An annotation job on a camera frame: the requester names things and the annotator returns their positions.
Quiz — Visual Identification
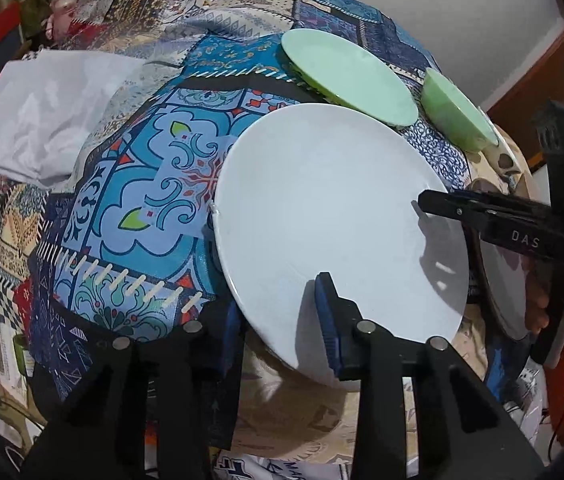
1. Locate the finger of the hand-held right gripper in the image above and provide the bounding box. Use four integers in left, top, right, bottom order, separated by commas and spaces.
418, 189, 492, 226

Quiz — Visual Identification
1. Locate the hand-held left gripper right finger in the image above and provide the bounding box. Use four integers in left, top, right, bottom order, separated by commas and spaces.
314, 271, 545, 480

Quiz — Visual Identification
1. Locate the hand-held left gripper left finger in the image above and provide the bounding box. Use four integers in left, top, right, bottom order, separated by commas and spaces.
22, 302, 249, 480

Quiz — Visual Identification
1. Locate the white spotted bowl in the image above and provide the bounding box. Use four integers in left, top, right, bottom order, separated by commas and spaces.
464, 127, 535, 343

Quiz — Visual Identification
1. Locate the light green bowl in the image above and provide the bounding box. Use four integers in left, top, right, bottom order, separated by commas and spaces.
421, 67, 498, 153

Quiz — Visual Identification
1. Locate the large white plate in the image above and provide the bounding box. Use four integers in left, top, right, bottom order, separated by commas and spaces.
214, 103, 471, 391

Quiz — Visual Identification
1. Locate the light green plate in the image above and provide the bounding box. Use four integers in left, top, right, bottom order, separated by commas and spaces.
280, 28, 420, 127

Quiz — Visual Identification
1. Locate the person's right hand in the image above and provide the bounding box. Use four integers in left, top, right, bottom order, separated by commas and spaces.
524, 255, 553, 338

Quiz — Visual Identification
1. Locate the blue patchwork blanket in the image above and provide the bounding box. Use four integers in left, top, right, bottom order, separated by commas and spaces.
0, 0, 552, 480

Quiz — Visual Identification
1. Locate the white folded cloth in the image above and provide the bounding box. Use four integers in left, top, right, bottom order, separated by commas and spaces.
0, 50, 147, 191

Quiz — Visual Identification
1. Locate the pink toy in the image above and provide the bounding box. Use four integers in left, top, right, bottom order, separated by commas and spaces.
44, 0, 83, 41

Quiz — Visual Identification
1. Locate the brown wooden door frame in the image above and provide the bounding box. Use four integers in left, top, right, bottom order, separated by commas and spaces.
486, 20, 564, 171

